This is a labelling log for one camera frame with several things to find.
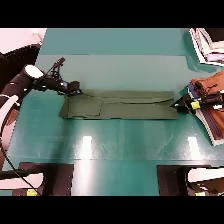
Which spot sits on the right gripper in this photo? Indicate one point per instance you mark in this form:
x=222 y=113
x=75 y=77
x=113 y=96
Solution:
x=183 y=105

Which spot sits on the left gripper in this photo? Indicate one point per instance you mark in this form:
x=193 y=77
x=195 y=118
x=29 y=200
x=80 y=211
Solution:
x=71 y=88

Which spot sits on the green shirt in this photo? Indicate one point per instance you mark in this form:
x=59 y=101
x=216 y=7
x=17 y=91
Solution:
x=133 y=108

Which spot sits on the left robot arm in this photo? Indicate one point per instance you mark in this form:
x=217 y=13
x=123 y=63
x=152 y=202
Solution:
x=20 y=85

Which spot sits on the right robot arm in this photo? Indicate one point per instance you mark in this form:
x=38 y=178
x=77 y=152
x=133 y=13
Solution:
x=213 y=98

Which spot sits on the orange garment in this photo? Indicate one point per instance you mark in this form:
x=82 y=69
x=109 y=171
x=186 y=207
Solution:
x=210 y=83

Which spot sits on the white garment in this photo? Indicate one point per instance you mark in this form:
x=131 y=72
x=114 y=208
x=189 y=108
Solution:
x=216 y=140

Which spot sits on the heap of clothes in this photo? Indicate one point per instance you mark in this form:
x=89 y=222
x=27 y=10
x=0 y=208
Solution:
x=210 y=46

